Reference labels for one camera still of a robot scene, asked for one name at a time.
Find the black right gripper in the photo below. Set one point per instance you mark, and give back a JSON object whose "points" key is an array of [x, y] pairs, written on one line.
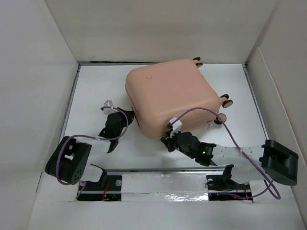
{"points": [[168, 140]]}

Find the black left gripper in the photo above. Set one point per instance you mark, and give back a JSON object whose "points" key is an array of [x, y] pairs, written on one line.
{"points": [[130, 115]]}

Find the pink hard-shell suitcase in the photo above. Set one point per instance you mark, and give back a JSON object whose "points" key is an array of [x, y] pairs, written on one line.
{"points": [[177, 88]]}

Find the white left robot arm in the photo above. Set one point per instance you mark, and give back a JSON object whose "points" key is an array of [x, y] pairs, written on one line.
{"points": [[69, 160]]}

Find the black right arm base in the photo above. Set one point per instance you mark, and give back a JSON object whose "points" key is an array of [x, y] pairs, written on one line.
{"points": [[222, 188]]}

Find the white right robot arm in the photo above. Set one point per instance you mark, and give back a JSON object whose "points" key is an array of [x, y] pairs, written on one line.
{"points": [[271, 161]]}

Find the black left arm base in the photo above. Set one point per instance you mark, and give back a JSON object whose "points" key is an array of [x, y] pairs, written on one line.
{"points": [[107, 189]]}

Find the white foam block with tape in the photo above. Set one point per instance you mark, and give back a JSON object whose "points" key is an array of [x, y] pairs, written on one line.
{"points": [[167, 187]]}

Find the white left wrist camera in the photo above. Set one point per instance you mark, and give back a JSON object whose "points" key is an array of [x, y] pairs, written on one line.
{"points": [[108, 107]]}

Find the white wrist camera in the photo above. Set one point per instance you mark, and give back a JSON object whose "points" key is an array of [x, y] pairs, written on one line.
{"points": [[174, 125], [108, 107]]}

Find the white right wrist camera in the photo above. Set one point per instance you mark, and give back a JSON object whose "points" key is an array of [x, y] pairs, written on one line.
{"points": [[174, 125]]}

